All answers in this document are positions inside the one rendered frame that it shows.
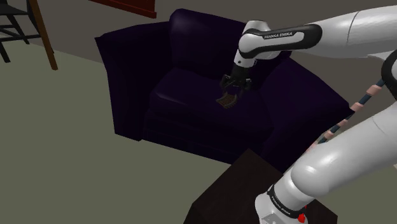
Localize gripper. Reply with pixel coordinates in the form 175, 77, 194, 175
219, 63, 253, 95

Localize brown ribbed flat object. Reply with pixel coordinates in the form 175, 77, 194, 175
215, 92, 239, 109

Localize dark purple armchair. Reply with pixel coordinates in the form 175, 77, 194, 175
94, 8, 353, 174

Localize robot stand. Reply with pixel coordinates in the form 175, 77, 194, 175
183, 148, 339, 224

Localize pink and blue striped pole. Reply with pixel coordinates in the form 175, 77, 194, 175
305, 78, 387, 153

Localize dark red wooden furniture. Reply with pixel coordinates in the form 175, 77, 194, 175
88, 0, 158, 20

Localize brown wooden leg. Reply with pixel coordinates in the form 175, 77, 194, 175
27, 0, 59, 71

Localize black chair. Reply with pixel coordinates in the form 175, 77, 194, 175
0, 0, 43, 64

